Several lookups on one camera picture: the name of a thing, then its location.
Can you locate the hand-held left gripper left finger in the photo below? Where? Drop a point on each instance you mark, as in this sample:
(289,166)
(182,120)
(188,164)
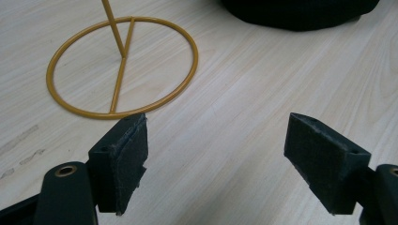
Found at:
(117,162)

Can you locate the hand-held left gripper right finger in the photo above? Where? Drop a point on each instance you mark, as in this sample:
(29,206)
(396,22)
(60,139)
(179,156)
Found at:
(328,168)

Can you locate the black hat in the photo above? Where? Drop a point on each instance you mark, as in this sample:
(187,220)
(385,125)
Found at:
(297,12)

